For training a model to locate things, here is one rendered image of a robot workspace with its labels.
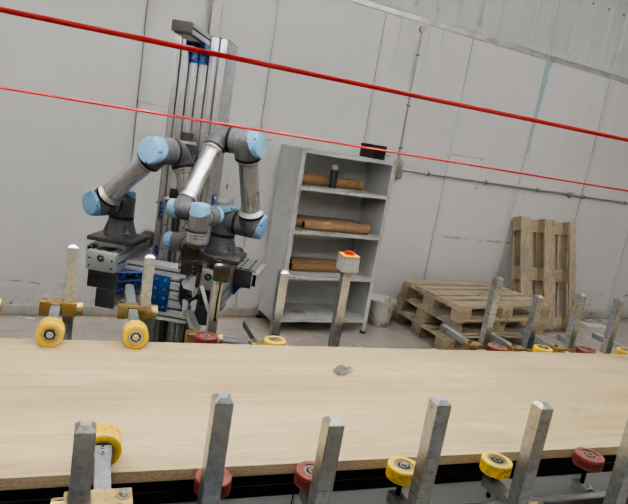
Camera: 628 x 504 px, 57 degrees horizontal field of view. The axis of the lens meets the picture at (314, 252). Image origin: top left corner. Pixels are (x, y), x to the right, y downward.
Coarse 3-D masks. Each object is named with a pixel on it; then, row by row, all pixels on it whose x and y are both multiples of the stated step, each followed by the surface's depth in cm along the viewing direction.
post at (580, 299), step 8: (576, 296) 276; (584, 296) 275; (576, 304) 276; (584, 304) 276; (576, 312) 276; (576, 320) 276; (568, 328) 279; (576, 328) 278; (568, 336) 279; (568, 344) 279
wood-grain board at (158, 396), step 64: (0, 384) 149; (64, 384) 154; (128, 384) 160; (192, 384) 167; (256, 384) 174; (320, 384) 181; (384, 384) 189; (448, 384) 198; (512, 384) 208; (576, 384) 219; (0, 448) 123; (64, 448) 126; (128, 448) 130; (192, 448) 134; (256, 448) 139; (384, 448) 149; (448, 448) 154; (512, 448) 160
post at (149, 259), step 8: (144, 256) 204; (152, 256) 202; (144, 264) 202; (152, 264) 203; (144, 272) 202; (152, 272) 203; (144, 280) 203; (152, 280) 204; (144, 288) 204; (144, 296) 204; (144, 304) 205; (144, 320) 206
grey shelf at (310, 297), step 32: (288, 160) 476; (320, 160) 509; (352, 160) 523; (384, 160) 498; (288, 192) 472; (320, 192) 517; (352, 192) 481; (384, 192) 507; (288, 224) 469; (384, 224) 503; (288, 256) 470; (320, 256) 533; (288, 288) 527; (320, 288) 542; (352, 288) 545; (288, 320) 485; (320, 320) 499; (352, 320) 514
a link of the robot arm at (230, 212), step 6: (228, 210) 267; (234, 210) 269; (228, 216) 267; (234, 216) 267; (222, 222) 267; (228, 222) 267; (216, 228) 269; (222, 228) 268; (228, 228) 268; (222, 234) 269; (228, 234) 270; (234, 234) 273
